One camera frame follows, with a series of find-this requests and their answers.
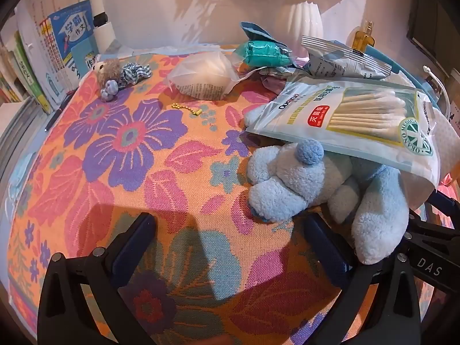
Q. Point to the teal roll packet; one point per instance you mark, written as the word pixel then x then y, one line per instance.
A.
pixel 267 52

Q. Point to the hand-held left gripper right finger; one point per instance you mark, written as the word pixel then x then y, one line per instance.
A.
pixel 323 248

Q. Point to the clear bag of white cotton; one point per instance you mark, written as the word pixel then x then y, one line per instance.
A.
pixel 206 75

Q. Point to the row of books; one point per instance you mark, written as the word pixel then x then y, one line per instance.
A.
pixel 64 36

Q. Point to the light blue plush toy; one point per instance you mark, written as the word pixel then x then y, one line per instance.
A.
pixel 287 183

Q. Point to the silver grey packet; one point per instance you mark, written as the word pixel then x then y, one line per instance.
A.
pixel 345 61

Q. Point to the black pen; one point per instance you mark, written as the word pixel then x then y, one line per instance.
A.
pixel 59 111

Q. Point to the black television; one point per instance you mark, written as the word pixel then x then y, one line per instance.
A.
pixel 433 25

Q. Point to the cotton swab packet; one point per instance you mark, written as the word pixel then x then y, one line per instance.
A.
pixel 341 118

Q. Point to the floral orange tablecloth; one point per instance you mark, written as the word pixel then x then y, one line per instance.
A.
pixel 143 187

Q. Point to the white ribbed vase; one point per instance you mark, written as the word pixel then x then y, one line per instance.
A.
pixel 301 21

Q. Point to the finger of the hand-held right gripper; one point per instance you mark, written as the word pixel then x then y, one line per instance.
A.
pixel 427 228
pixel 447 203

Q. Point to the amber glass bottle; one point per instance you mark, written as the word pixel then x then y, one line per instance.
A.
pixel 363 39

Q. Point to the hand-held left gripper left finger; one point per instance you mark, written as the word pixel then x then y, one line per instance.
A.
pixel 133 248

